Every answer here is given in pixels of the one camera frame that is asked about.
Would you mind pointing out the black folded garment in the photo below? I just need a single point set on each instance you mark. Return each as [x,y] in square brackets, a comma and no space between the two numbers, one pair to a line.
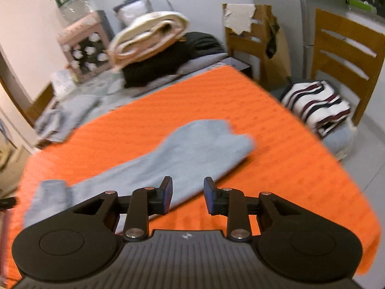
[156,66]

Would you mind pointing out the white quilted jacket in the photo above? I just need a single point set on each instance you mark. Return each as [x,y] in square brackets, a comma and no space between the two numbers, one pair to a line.
[144,36]

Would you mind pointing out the grey folded garment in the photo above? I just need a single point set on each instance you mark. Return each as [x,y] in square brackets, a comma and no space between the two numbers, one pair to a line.
[198,63]

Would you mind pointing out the dark hanging cloth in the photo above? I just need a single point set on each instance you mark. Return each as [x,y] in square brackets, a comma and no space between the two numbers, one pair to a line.
[272,39]

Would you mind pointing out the light grey pants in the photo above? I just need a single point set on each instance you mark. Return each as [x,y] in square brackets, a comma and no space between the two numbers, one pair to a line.
[186,153]

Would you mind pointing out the torn white paper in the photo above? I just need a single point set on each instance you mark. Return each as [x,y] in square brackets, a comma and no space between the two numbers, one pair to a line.
[239,18]

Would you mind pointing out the crumpled grey garment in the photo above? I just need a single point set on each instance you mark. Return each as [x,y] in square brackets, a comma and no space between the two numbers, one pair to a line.
[49,125]

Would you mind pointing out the clear water bottle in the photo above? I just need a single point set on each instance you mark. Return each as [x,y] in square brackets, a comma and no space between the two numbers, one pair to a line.
[70,0]

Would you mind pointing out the pink water dispenser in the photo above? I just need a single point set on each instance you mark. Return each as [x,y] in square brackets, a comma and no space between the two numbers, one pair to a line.
[87,33]

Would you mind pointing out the grey folded sweatshirt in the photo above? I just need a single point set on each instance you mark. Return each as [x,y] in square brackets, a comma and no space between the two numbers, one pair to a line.
[79,107]

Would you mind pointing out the slatted wooden chair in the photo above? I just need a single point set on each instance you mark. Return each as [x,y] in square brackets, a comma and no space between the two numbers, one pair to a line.
[340,54]

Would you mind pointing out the orange patterned mat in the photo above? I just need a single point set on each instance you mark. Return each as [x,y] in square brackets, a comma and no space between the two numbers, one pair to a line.
[270,156]

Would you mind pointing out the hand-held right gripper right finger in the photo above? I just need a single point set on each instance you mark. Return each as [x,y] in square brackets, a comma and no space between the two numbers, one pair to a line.
[208,196]

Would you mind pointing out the silver refrigerator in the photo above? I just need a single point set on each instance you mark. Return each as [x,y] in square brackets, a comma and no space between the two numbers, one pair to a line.
[324,9]

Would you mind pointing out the striped folded garment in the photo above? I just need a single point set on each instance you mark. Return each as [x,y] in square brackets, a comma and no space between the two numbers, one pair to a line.
[315,102]

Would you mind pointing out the white tissue packet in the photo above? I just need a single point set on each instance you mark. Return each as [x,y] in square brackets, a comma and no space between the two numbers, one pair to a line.
[61,84]

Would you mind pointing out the clear plastic storage bag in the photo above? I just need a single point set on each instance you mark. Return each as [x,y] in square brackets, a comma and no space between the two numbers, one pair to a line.
[135,7]

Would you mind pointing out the wooden chair with paper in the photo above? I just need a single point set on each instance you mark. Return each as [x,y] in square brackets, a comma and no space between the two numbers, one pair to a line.
[243,48]

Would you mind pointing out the grey garment under striped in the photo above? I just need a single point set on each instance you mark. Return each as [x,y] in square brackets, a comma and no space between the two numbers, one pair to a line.
[340,140]

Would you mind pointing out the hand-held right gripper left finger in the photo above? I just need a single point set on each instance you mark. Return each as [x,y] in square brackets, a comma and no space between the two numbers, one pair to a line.
[168,193]

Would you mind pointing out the green strip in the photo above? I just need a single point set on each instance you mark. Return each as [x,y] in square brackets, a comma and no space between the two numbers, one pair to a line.
[361,3]

